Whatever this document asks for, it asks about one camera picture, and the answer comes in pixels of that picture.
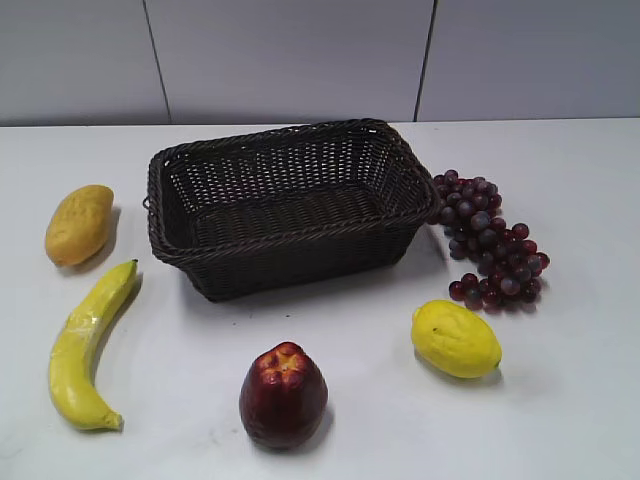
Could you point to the yellow banana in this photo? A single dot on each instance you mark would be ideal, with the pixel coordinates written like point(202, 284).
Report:
point(70, 371)

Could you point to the dark woven wicker basket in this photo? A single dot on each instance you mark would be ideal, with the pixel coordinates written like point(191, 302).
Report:
point(284, 207)

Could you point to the dark red apple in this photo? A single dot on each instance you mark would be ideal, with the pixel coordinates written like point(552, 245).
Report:
point(283, 398)

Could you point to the yellow lemon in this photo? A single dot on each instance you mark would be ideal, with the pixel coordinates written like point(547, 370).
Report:
point(455, 340)

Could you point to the purple grape bunch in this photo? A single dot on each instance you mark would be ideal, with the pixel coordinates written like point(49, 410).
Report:
point(507, 263)

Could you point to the orange-yellow mango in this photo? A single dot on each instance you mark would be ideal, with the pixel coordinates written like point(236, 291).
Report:
point(80, 226)

